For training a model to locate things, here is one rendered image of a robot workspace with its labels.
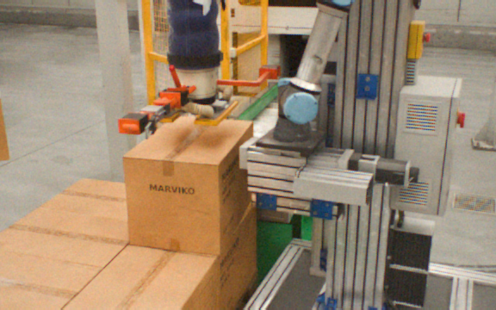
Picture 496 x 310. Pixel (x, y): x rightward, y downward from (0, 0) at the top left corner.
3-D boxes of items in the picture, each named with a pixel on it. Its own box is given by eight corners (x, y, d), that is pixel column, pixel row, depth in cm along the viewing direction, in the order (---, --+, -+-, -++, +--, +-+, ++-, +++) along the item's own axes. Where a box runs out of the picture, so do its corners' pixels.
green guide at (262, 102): (275, 85, 515) (275, 76, 512) (287, 86, 512) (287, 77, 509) (214, 139, 371) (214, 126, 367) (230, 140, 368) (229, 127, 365)
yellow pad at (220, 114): (217, 103, 261) (217, 92, 259) (238, 104, 258) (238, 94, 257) (193, 124, 229) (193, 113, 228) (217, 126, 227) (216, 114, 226)
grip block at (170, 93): (166, 102, 225) (165, 87, 223) (189, 102, 222) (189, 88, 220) (158, 107, 217) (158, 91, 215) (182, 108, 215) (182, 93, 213)
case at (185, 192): (178, 190, 295) (175, 115, 282) (253, 197, 287) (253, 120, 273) (129, 245, 240) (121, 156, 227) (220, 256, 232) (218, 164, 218)
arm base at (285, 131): (316, 133, 224) (318, 108, 221) (305, 145, 211) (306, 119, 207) (280, 129, 229) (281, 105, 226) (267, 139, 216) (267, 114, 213)
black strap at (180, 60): (178, 55, 251) (178, 46, 250) (229, 57, 246) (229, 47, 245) (158, 65, 230) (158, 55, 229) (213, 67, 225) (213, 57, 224)
